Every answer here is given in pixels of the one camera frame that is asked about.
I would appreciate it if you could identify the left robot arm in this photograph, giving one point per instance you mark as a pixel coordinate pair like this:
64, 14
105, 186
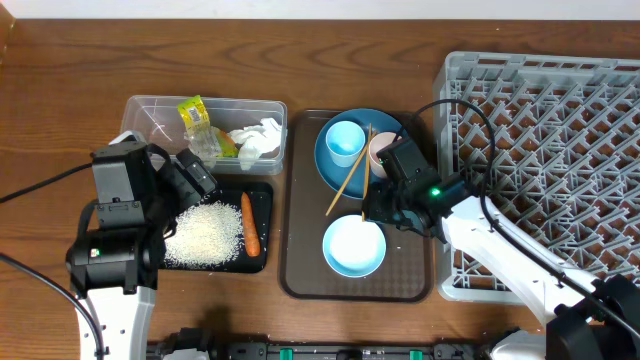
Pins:
120, 243

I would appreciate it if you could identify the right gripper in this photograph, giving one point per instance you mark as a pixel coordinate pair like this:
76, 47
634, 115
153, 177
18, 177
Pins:
375, 210

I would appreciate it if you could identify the wooden chopstick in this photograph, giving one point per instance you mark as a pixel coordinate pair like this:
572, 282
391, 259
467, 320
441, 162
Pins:
350, 174
367, 169

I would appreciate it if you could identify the pink cup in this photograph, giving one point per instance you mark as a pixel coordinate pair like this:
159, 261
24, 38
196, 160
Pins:
379, 142

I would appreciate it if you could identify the clear plastic bin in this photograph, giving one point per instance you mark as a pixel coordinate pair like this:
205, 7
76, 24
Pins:
158, 120

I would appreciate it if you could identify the orange carrot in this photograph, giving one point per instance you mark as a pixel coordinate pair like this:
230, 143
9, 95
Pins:
251, 237

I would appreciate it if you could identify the black plastic tray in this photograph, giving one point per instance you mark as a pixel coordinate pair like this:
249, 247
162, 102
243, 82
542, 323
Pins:
261, 197

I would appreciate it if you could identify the yellow green snack wrapper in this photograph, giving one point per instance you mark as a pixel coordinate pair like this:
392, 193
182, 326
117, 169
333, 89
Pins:
205, 141

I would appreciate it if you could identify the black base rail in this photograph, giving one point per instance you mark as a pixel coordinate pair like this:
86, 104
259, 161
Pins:
196, 343

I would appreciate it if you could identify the light blue cup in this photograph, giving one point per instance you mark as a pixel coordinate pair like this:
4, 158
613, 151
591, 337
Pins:
345, 140

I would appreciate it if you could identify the white rice pile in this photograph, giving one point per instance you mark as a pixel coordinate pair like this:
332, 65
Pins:
207, 235

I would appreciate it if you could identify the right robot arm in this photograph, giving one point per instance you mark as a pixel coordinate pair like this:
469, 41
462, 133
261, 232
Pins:
583, 317

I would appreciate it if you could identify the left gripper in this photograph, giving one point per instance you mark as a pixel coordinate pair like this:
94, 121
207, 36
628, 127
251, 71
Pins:
193, 190

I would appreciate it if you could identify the dark blue plate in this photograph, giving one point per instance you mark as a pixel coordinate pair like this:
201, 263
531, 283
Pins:
334, 175

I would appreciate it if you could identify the light blue rice bowl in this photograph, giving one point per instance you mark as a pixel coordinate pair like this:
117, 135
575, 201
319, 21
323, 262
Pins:
354, 248

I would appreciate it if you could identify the white napkin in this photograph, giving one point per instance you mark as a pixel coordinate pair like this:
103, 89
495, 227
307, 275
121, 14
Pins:
256, 140

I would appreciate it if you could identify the grey dishwasher rack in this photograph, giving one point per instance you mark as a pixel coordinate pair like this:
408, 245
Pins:
559, 139

